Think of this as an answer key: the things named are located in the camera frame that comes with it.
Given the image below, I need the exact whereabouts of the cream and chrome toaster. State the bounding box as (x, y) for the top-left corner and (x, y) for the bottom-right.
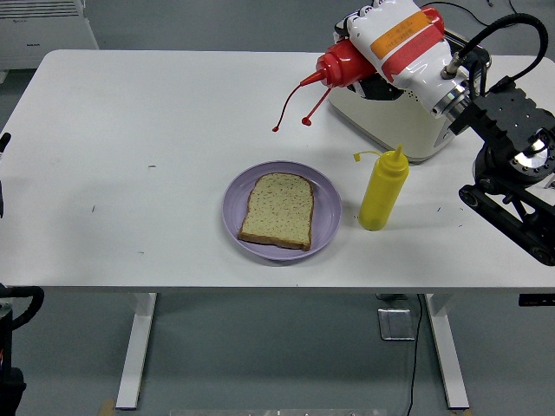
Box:
(328, 25), (493, 165)

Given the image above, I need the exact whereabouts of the yellow squeeze bottle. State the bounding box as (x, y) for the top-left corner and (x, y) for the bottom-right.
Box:
(351, 143), (410, 231)

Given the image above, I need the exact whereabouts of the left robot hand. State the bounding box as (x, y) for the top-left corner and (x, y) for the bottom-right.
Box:
(0, 132), (12, 218)

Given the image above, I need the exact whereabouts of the purple plate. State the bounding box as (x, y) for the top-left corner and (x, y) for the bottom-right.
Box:
(222, 160), (343, 262)

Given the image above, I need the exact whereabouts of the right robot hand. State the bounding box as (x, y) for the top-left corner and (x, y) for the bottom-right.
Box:
(332, 0), (467, 107)

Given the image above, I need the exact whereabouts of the black table control panel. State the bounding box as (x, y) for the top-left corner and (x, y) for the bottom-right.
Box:
(518, 293), (555, 307)

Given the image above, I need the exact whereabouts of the bread slice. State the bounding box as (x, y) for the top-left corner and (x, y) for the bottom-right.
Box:
(237, 172), (315, 252)

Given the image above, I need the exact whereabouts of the red squeeze bottle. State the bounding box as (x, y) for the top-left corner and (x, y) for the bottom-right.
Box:
(271, 4), (447, 132)

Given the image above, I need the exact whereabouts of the metal floor socket plate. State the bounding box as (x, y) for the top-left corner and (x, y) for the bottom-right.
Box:
(376, 307), (416, 342)

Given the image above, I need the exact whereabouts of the black cable under table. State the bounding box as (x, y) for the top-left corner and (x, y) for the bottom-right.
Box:
(405, 294), (424, 416)

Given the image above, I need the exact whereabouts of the white table leg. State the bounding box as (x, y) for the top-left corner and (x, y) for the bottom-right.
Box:
(423, 293), (471, 410)
(114, 292), (158, 412)

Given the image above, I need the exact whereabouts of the white floor appliance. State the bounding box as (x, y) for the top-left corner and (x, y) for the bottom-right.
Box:
(0, 0), (100, 83)

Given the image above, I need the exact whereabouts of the black cable on floor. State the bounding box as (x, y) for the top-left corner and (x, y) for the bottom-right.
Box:
(427, 0), (522, 27)

